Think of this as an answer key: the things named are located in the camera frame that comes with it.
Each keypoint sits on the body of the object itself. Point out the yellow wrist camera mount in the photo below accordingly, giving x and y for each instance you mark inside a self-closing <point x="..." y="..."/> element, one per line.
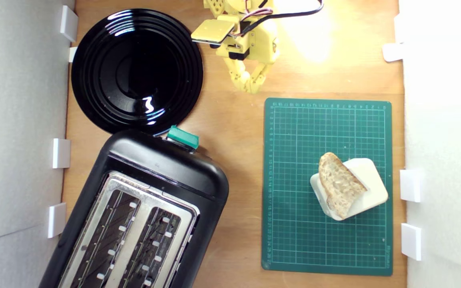
<point x="212" y="31"/>

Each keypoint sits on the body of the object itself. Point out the white wall clip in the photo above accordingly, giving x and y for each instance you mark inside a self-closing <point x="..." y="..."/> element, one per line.
<point x="411" y="241"/>
<point x="61" y="153"/>
<point x="68" y="23"/>
<point x="57" y="220"/>
<point x="410" y="185"/>
<point x="397" y="28"/>
<point x="72" y="54"/>
<point x="392" y="52"/>

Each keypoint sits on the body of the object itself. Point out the black plate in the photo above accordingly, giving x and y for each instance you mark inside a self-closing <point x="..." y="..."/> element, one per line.
<point x="134" y="72"/>

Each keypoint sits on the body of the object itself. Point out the black two-slot toaster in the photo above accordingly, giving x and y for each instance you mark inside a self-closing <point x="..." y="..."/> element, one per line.
<point x="162" y="172"/>

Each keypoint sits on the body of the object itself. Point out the green cutting mat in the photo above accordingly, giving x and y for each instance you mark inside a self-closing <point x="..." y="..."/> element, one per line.
<point x="294" y="240"/>

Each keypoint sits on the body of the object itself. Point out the white block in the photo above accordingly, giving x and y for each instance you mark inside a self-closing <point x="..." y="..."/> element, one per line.
<point x="374" y="188"/>

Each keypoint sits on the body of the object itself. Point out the brown bread slice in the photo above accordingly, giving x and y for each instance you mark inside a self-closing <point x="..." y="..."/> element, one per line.
<point x="338" y="184"/>

